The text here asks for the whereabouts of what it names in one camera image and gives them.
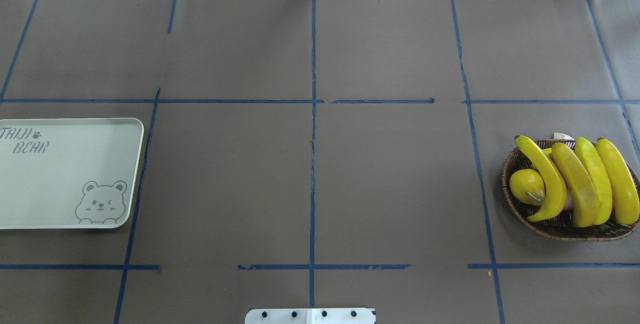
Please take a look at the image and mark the brown wicker basket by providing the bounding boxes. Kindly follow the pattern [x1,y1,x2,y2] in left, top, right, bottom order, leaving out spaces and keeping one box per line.
[500,139,639,241]

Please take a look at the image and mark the yellow pear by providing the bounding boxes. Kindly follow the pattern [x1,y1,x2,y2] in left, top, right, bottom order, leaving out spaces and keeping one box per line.
[509,169,546,207]

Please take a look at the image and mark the curved left yellow banana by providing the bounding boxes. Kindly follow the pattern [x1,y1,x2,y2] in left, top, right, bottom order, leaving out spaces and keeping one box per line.
[515,135,567,223]

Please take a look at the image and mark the white bear print tray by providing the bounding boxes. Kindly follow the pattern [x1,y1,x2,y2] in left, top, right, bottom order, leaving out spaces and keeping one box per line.
[0,117,145,229]

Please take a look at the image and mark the white metal base plate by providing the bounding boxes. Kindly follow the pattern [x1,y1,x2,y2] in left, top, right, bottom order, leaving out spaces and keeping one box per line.
[244,307,377,323]

